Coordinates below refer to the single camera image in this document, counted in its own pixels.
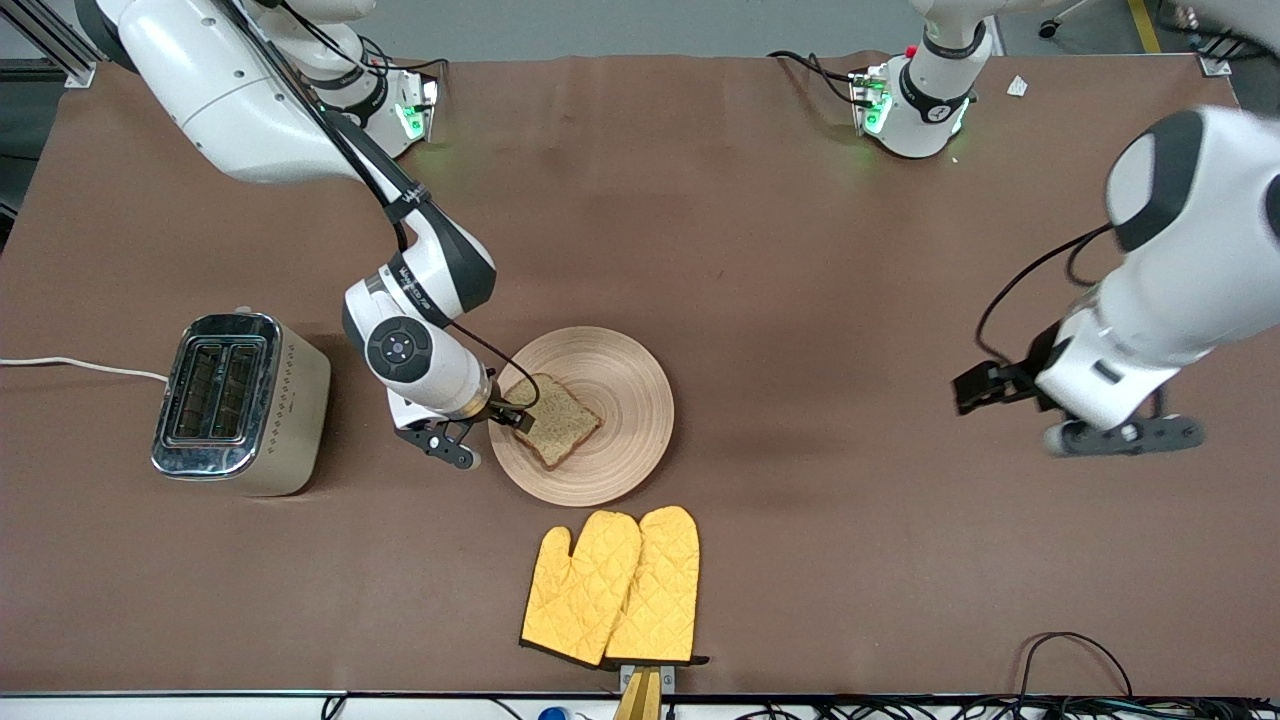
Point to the black chair caster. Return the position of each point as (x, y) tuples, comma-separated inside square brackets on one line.
[(1050, 29)]

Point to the brown bread slice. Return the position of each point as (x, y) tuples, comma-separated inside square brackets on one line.
[(565, 425)]

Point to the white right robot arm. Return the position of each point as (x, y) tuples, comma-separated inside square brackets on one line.
[(230, 100)]

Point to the small white paper scrap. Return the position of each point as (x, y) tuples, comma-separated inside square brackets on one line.
[(1017, 86)]

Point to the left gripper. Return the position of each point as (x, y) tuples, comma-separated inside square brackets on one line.
[(1018, 380)]

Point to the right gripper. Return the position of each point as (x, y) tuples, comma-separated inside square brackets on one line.
[(503, 412)]

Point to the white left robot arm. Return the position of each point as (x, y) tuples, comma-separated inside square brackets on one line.
[(1190, 270)]

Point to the yellow quilted oven mitt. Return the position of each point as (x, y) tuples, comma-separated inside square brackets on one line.
[(575, 595), (660, 590)]

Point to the round wooden plate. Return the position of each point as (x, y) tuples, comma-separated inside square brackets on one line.
[(625, 400)]

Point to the wooden mount with metal bracket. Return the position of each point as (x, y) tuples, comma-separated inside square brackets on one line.
[(640, 695)]

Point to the aluminium frame profile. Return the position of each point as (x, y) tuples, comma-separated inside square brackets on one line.
[(50, 45), (1215, 65)]

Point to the chrome and beige toaster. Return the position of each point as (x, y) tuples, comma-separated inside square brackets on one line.
[(240, 400)]

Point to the brown table cover sheet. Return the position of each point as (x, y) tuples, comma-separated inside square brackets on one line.
[(800, 250)]

